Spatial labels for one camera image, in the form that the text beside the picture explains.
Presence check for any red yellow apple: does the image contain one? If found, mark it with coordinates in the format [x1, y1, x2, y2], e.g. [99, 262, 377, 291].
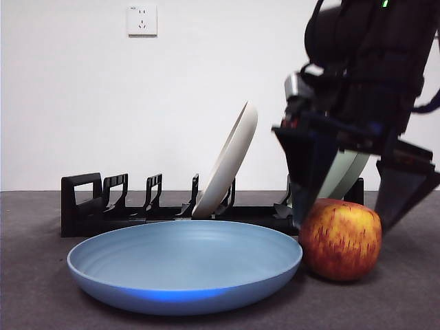
[298, 198, 383, 283]

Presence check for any blue plate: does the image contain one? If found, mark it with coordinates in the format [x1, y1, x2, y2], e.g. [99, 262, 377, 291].
[66, 219, 304, 316]

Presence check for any green plate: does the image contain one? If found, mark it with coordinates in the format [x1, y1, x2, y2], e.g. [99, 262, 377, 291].
[318, 149, 371, 201]

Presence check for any beige plate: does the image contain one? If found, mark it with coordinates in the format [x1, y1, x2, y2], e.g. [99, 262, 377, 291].
[191, 100, 259, 219]

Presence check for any black plate rack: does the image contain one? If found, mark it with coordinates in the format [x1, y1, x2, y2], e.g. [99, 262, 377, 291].
[60, 173, 365, 238]

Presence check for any pale grey camera box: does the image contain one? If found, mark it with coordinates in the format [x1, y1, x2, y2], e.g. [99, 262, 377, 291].
[284, 72, 314, 101]

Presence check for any black cable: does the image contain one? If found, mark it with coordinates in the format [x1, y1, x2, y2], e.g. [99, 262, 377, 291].
[411, 91, 440, 113]

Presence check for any white wall socket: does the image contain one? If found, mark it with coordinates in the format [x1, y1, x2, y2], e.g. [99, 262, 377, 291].
[127, 4, 159, 38]

